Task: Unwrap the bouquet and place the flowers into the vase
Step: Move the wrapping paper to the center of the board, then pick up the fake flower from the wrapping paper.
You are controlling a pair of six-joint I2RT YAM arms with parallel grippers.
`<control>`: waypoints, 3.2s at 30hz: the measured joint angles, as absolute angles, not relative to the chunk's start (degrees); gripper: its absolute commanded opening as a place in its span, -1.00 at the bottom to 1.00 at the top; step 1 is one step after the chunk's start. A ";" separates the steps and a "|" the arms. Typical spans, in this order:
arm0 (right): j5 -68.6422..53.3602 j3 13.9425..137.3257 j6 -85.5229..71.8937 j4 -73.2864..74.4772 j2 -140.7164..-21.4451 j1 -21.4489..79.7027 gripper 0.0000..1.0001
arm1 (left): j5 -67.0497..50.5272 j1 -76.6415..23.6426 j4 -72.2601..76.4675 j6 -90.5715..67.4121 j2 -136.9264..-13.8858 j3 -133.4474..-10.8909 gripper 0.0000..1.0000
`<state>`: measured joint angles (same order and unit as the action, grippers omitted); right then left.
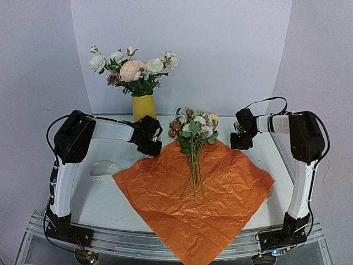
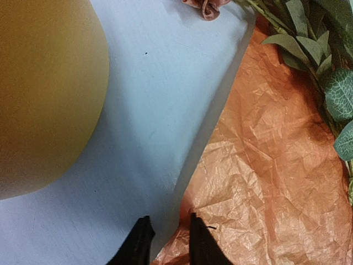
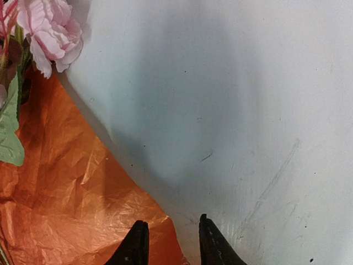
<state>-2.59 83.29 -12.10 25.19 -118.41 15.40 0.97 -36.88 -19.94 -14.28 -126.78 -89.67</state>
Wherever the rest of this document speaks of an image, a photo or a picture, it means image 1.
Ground cream printed ribbon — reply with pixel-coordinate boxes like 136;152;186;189
89;161;123;181

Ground white and pink flowers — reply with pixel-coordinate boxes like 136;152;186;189
89;45;179;97

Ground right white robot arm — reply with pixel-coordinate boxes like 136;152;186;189
230;108;330;254

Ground yellow ceramic vase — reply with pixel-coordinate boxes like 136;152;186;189
132;95;157;121

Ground orange yellow wrapping paper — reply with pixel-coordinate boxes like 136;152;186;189
111;139;276;265

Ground loose bouquet flower stems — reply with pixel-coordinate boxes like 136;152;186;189
168;108;220;203

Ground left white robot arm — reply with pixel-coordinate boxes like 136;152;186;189
44;110;163;246

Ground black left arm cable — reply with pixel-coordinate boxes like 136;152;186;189
45;112;83;166

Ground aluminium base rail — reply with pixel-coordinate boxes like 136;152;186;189
15;212;333;264

